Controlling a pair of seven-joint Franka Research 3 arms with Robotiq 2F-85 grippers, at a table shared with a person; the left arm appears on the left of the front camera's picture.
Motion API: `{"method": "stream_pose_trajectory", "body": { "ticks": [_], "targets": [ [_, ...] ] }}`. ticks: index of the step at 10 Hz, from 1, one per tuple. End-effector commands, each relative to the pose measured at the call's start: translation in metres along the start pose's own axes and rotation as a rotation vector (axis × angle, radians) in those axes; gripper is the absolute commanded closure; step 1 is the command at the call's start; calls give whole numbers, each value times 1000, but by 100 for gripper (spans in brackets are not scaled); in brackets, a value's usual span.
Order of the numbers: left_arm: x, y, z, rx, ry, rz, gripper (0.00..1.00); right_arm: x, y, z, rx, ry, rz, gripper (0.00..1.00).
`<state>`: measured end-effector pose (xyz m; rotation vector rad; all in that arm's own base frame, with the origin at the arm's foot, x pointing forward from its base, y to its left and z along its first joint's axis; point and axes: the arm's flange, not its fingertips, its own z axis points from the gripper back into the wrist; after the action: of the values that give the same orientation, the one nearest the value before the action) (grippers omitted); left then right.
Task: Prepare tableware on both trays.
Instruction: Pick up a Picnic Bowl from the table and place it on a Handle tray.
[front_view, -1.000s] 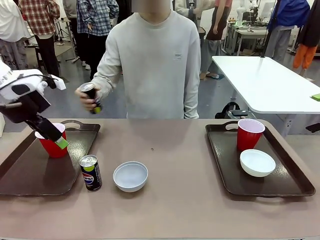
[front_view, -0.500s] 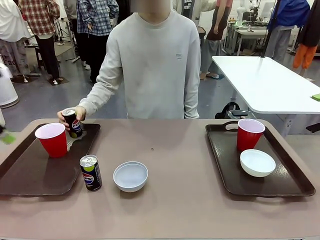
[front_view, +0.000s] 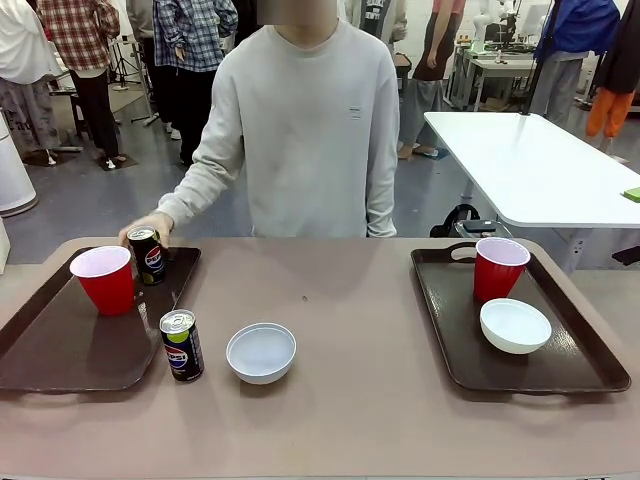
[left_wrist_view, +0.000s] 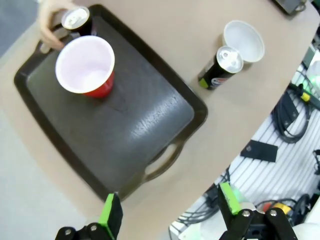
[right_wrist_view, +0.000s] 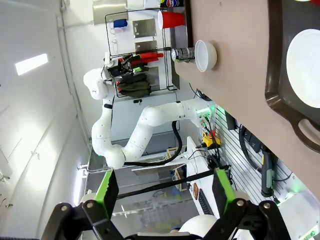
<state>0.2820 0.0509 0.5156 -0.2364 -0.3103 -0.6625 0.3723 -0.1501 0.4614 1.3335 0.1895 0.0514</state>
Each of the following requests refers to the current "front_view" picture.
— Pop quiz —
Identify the person's right hand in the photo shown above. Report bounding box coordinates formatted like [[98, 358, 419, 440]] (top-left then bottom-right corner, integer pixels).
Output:
[[118, 212, 175, 249]]

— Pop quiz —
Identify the black Pepsi can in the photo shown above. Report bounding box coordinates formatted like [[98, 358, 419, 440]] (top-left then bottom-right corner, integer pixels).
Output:
[[126, 225, 169, 287], [159, 309, 205, 384]]

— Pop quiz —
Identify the red plastic cup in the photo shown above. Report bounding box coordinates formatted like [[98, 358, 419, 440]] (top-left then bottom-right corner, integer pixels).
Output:
[[473, 237, 532, 303], [69, 245, 137, 317]]

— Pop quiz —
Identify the white plastic bowl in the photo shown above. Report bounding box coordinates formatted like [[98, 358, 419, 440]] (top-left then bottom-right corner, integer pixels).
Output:
[[226, 322, 297, 385], [479, 298, 553, 356]]

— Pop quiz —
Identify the person's left forearm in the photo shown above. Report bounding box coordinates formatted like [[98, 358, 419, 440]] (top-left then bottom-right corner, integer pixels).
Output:
[[365, 167, 400, 239]]

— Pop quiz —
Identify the person's right forearm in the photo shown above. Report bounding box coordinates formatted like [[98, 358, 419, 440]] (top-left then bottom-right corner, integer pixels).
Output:
[[158, 142, 242, 232]]

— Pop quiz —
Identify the dark wooden stool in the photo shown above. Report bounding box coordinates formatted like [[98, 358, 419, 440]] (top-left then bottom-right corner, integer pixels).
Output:
[[49, 88, 91, 152]]

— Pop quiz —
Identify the brown plastic tray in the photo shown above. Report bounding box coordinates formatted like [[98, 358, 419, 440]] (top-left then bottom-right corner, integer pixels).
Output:
[[0, 244, 202, 392], [410, 242, 632, 394]]

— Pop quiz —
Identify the white cylindrical bin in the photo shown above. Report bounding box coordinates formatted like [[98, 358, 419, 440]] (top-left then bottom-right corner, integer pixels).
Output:
[[0, 110, 39, 218]]

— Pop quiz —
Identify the black tripod stand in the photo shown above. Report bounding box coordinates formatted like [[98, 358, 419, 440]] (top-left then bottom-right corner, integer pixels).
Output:
[[110, 35, 154, 126]]

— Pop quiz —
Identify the person in cream sweatshirt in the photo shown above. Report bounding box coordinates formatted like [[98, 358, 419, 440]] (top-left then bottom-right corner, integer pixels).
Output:
[[198, 19, 401, 239]]

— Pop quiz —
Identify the bystander in blue plaid shirt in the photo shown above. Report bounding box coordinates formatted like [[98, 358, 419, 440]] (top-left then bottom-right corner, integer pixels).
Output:
[[151, 0, 240, 166]]

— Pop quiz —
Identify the bystander in red plaid shirt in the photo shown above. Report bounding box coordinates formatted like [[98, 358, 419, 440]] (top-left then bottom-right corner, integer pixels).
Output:
[[35, 0, 122, 170]]

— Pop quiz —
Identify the bystander in white top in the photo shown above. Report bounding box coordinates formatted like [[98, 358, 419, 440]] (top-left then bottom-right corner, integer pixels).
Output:
[[0, 0, 62, 166]]

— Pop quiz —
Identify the bystander in dark apron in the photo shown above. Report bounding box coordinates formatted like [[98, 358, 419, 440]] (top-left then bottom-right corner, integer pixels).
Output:
[[397, 0, 469, 159]]

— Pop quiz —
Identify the bystander in grey hoodie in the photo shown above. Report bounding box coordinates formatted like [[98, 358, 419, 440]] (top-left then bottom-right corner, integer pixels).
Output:
[[349, 0, 409, 45]]

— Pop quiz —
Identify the black office chair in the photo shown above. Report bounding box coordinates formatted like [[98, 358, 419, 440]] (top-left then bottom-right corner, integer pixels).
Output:
[[428, 203, 512, 239]]

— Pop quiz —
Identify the grey lab desk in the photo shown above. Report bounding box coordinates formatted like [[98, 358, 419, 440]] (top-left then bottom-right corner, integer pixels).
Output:
[[449, 44, 540, 112]]

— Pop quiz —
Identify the white side table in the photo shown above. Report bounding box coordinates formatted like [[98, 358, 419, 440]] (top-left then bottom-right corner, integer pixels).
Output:
[[423, 111, 640, 275]]

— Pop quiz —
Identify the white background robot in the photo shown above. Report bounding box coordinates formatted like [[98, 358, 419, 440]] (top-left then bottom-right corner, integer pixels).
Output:
[[472, 0, 521, 51]]

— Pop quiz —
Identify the bystander in blue jacket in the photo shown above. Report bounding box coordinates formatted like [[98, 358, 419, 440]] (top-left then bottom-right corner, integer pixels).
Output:
[[528, 0, 622, 126]]

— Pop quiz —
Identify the bystander in orange trousers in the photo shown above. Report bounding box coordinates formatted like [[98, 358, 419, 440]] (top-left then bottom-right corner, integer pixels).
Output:
[[585, 0, 640, 140]]

